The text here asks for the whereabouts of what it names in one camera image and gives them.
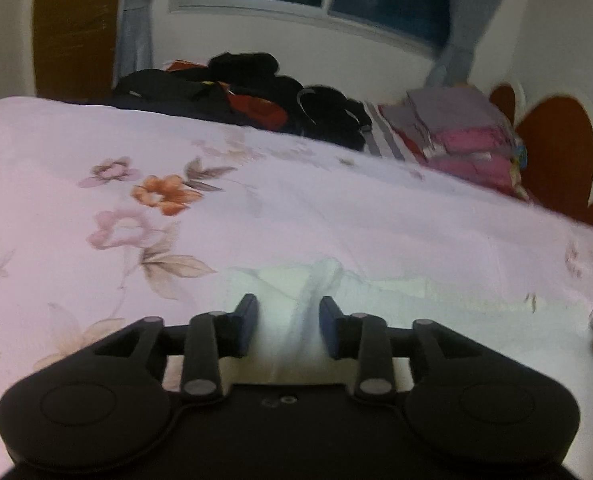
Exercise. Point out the bed with pink floral sheet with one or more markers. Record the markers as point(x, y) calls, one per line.
point(326, 210)

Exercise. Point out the stack of folded clothes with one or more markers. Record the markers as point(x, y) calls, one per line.
point(456, 130)

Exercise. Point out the red and white scalloped headboard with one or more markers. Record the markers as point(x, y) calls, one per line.
point(556, 155)

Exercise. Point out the red garment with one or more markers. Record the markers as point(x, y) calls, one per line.
point(256, 110)

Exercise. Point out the grey-blue curtain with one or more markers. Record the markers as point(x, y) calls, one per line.
point(464, 25)
point(134, 25)

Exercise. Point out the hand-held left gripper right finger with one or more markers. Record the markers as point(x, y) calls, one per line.
point(329, 330)

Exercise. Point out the pile of black clothes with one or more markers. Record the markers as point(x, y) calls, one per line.
point(326, 110)

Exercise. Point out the brown wooden door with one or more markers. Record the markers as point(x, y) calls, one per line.
point(74, 30)

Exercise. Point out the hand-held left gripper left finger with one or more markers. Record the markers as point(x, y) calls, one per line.
point(246, 325)

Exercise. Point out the striped blanket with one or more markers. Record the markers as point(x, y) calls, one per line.
point(386, 135)

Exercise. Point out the pale green long-sleeved shirt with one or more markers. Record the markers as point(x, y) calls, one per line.
point(426, 310)

